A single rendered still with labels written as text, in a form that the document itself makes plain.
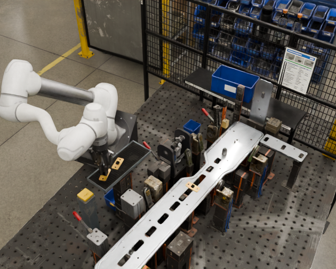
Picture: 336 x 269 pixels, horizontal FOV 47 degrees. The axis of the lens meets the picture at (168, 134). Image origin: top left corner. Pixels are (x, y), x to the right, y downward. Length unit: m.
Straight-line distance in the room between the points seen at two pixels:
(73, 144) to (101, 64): 3.49
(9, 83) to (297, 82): 1.79
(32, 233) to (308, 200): 1.75
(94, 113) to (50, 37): 4.17
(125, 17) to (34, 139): 1.67
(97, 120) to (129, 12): 2.90
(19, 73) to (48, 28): 3.97
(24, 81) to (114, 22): 2.71
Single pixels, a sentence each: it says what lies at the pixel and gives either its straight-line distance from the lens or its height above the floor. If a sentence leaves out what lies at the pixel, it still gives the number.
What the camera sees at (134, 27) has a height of 0.61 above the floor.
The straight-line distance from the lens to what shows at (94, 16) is 4.91.
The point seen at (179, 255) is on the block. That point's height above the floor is 1.03.
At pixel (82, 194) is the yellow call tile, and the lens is 2.07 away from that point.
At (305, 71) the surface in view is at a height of 1.32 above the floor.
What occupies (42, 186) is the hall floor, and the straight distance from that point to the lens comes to 3.72.
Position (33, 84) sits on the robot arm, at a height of 1.53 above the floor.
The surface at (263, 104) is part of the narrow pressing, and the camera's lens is 2.62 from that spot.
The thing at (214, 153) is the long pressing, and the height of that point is 1.00.
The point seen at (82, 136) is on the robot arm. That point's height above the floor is 1.61.
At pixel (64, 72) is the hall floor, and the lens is 5.05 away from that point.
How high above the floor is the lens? 2.75
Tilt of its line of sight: 43 degrees down
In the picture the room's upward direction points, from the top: 1 degrees clockwise
